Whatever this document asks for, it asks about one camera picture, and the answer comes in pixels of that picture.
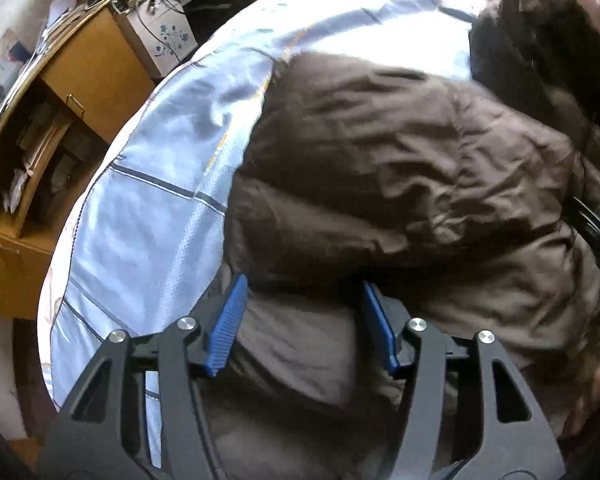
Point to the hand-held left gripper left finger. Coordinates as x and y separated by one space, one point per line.
226 327

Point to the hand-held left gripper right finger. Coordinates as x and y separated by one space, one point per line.
379 327

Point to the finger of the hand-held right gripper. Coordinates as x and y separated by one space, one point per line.
594 237

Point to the brown padded jacket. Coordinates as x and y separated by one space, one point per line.
405 170

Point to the light blue checked bedsheet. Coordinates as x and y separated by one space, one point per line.
180 160

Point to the wooden desk cabinet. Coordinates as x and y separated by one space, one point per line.
95 60

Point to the white floral print box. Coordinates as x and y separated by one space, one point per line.
167 35

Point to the white papers pile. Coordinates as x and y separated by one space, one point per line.
2 75

